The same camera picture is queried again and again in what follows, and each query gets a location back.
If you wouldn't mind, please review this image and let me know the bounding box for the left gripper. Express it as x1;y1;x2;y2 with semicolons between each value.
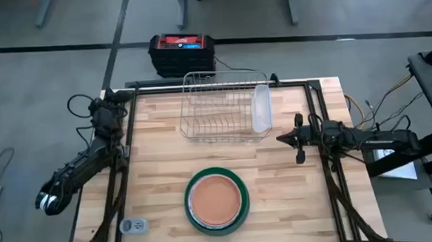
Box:
90;90;133;141

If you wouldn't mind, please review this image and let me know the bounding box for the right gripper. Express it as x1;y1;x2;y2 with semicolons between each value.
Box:
274;111;327;166

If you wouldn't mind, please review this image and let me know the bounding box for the green bowl plate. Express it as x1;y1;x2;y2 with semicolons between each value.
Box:
182;164;252;238

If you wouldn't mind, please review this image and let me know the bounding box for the terracotta plate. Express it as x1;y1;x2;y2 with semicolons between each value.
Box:
187;172;243;229

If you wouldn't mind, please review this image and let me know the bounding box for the clear plastic utensil holder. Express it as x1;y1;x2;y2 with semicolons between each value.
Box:
249;83;274;135

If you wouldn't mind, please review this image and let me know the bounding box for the red black power station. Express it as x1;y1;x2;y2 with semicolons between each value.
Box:
147;30;218;80

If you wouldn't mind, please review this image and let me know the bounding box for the white paper sheet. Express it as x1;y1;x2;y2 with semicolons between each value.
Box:
372;145;419;182

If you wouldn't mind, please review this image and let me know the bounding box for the grey table leg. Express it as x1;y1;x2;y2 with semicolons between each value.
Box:
174;0;192;31
33;0;56;30
287;0;303;26

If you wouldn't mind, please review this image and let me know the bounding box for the grey power outlet block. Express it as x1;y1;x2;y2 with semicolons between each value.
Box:
118;216;150;237

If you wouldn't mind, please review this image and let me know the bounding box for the black equipment stand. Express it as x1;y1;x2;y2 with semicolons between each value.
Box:
358;38;432;223

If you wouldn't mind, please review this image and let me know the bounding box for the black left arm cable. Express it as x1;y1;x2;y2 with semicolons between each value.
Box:
66;93;95;121

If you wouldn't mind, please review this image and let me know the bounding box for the black metal table frame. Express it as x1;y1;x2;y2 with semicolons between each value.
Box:
60;67;394;242

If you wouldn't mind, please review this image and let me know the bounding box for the metal wire dish rack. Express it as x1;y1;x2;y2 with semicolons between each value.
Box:
177;67;274;147

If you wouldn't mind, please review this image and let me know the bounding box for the black power station cable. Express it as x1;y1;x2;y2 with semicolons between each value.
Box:
213;53;261;74

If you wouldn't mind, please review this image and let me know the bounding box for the yellow cable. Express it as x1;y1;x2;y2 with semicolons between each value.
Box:
342;72;417;130

